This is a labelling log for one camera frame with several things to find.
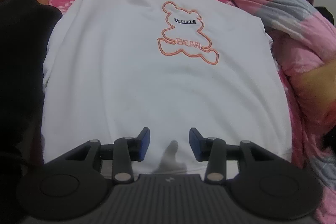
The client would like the operator left leg and foot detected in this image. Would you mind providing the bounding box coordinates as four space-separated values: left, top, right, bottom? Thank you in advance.
1 0 62 177

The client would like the white bear sweatshirt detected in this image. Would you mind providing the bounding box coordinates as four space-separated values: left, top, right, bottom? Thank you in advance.
42 0 292 174

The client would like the pink patchwork quilt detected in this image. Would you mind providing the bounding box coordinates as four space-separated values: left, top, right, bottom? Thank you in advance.
233 0 335 223

